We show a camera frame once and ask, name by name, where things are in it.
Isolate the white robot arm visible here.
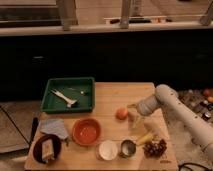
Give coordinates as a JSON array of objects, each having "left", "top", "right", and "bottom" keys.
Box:
[{"left": 129, "top": 84, "right": 213, "bottom": 162}]

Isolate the purple grape bunch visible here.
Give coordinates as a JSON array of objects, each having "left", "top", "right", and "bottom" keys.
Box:
[{"left": 143, "top": 139, "right": 167, "bottom": 158}]

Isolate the black cable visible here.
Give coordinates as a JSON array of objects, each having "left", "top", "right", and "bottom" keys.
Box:
[{"left": 178, "top": 162, "right": 212, "bottom": 171}]

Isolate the small metal utensil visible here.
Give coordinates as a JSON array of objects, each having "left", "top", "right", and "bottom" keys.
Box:
[{"left": 68, "top": 87, "right": 88, "bottom": 95}]

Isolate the yellow corn cob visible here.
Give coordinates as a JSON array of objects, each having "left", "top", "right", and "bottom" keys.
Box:
[{"left": 136, "top": 133, "right": 156, "bottom": 146}]

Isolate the blue-grey cloth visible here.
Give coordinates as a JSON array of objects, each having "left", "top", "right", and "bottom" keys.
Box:
[{"left": 39, "top": 119, "right": 69, "bottom": 140}]

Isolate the red bowl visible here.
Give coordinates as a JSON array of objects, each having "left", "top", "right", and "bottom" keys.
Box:
[{"left": 72, "top": 118, "right": 101, "bottom": 146}]

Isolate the metal cup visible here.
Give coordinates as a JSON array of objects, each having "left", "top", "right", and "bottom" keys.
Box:
[{"left": 120, "top": 140, "right": 136, "bottom": 158}]

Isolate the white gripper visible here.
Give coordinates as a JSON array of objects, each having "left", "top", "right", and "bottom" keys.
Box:
[{"left": 127, "top": 95, "right": 160, "bottom": 129}]

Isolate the tan sponge block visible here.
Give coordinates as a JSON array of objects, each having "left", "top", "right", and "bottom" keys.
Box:
[{"left": 42, "top": 139, "right": 54, "bottom": 163}]

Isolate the dark brown plate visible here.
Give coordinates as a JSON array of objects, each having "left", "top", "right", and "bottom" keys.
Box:
[{"left": 33, "top": 134, "right": 61, "bottom": 164}]

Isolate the orange-red apple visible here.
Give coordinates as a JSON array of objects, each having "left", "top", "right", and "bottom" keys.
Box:
[{"left": 115, "top": 108, "right": 128, "bottom": 120}]

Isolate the black knife handle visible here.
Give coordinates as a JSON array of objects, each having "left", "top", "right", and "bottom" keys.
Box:
[{"left": 30, "top": 117, "right": 39, "bottom": 144}]

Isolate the green plastic tray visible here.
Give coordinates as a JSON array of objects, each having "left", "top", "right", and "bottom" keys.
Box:
[{"left": 41, "top": 77, "right": 95, "bottom": 114}]

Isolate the white small bowl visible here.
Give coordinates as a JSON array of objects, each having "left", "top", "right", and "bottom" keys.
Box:
[{"left": 98, "top": 140, "right": 118, "bottom": 161}]

